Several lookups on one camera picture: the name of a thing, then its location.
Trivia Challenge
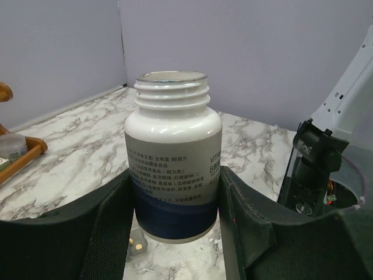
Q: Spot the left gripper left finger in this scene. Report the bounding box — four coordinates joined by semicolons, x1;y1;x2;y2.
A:
1;170;133;279

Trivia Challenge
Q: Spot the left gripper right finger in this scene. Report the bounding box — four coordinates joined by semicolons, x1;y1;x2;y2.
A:
219;166;372;279

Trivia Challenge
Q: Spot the blue and grey pill organizer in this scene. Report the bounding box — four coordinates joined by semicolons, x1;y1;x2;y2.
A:
128;228;148;257

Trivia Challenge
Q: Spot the white pill bottle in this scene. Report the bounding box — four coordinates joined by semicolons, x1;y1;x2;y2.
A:
124;71;223;244

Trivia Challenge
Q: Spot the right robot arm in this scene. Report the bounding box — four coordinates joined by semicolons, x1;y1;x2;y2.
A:
293;28;372;190

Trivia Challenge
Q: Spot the wooden three-tier shelf rack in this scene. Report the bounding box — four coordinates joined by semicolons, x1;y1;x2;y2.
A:
0;82;48;186

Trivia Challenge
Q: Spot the green white medicine box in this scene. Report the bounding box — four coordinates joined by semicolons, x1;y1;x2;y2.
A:
0;157;10;172

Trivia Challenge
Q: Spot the clear round plastic jar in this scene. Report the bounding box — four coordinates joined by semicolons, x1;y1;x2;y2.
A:
0;134;28;163

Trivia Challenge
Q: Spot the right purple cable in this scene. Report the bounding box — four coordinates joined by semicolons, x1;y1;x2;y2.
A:
340;154;371;211

